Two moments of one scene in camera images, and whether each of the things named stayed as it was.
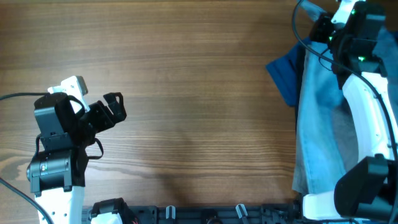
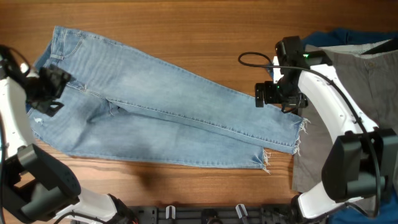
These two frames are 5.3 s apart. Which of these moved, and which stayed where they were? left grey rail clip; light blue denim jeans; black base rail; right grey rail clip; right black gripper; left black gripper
Moved: left black gripper; light blue denim jeans; right black gripper
Stayed: right grey rail clip; black base rail; left grey rail clip
